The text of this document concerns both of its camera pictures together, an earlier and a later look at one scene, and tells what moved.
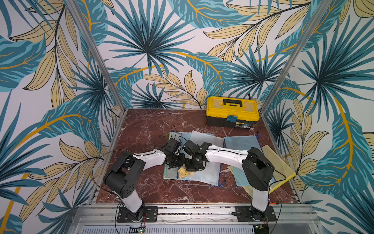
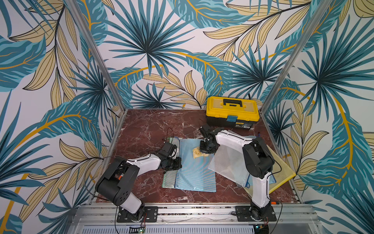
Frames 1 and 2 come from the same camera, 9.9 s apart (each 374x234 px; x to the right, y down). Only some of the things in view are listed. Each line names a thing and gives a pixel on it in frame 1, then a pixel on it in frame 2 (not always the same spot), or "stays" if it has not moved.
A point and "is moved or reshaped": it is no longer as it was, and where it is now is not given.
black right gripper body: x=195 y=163 → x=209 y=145
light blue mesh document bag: x=210 y=174 is moved or reshaped
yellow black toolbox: x=235 y=112 stays
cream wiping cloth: x=183 y=172 is moved or reshaped
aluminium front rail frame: x=102 y=219 stays
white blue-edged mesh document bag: x=211 y=172 is moved or reshaped
